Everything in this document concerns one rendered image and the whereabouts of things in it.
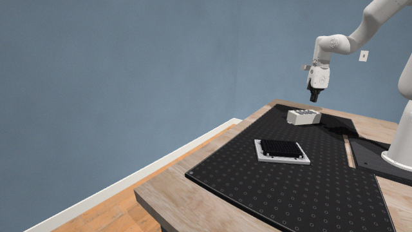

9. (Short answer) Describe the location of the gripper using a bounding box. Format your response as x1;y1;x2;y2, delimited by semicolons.
306;65;330;102

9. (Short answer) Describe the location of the white control panel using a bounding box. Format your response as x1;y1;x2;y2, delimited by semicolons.
286;110;322;125

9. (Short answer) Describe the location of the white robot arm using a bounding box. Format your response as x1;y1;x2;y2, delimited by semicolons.
301;0;412;172

